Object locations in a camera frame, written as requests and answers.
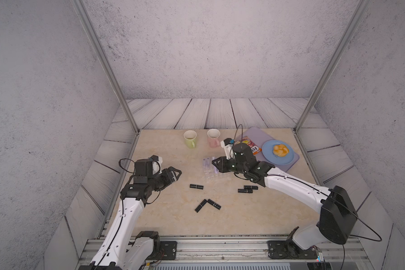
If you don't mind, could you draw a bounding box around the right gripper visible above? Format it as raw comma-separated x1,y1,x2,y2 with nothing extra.
210,156,248,177

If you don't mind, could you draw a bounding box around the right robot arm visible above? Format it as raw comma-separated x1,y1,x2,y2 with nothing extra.
211,143,361,250

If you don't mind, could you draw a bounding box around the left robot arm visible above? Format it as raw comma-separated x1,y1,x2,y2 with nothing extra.
80,155,182,270

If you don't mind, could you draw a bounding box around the clear acrylic lipstick organizer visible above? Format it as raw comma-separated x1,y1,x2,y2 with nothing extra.
202,156,229,180

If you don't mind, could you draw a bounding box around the black lipstick upper left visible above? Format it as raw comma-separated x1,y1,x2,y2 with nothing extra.
190,184,204,190

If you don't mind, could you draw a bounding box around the black lipstick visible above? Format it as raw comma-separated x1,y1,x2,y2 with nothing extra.
190,184,204,190
237,189,253,194
208,199,221,210
244,186,258,192

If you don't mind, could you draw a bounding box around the pink mug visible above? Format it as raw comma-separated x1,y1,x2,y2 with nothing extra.
207,129,221,148

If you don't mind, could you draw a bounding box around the black lipstick right upper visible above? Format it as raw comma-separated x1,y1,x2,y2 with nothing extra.
244,186,258,192

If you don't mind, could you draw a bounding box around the candy bag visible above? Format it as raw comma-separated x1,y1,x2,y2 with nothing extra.
236,136,262,156

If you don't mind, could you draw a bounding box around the black lipstick right lower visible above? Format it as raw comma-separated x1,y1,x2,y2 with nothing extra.
237,189,253,194

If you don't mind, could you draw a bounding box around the green mug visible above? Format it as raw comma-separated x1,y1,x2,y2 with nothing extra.
183,130,198,149

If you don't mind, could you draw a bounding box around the black lipstick left diagonal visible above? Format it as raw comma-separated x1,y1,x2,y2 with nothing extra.
195,199,207,213

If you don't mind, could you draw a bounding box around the black lipstick centre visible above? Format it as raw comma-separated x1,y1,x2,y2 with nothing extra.
208,199,221,210

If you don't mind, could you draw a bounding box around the lavender tray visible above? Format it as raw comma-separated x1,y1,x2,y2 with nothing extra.
233,127,300,172

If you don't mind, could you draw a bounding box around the blue plate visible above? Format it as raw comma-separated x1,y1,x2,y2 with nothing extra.
262,139,295,165

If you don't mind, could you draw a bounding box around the bread roll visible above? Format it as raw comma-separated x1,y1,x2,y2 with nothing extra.
273,144,290,158

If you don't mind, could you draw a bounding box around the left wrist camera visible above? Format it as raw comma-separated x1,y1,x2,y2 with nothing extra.
150,155,163,175

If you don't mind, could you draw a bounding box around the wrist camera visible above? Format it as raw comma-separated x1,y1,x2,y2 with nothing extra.
220,138,235,160
150,155,163,175

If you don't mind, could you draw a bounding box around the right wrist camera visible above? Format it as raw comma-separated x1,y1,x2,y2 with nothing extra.
220,138,235,160

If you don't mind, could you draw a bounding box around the aluminium rail front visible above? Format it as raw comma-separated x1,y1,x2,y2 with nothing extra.
75,236,372,270

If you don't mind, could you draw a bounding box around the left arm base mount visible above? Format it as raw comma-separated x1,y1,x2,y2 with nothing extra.
134,231,177,261

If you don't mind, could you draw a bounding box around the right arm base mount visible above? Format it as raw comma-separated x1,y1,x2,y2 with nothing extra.
267,227,318,260

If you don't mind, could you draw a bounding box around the left aluminium frame post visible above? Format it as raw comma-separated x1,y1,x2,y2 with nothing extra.
72,0,140,134

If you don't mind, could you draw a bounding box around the aluminium frame post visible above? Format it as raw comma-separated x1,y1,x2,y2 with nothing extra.
72,0,140,134
294,0,371,134

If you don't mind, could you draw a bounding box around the right aluminium frame post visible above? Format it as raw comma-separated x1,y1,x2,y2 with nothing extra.
294,0,371,134

